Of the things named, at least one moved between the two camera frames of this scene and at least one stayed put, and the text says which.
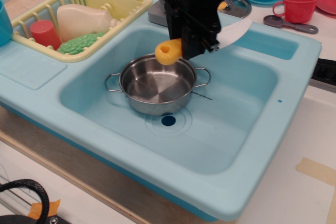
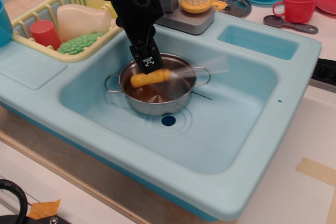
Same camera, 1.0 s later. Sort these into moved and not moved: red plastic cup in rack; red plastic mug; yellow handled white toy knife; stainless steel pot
Moved: yellow handled white toy knife
Not moved: stainless steel pot; red plastic cup in rack; red plastic mug
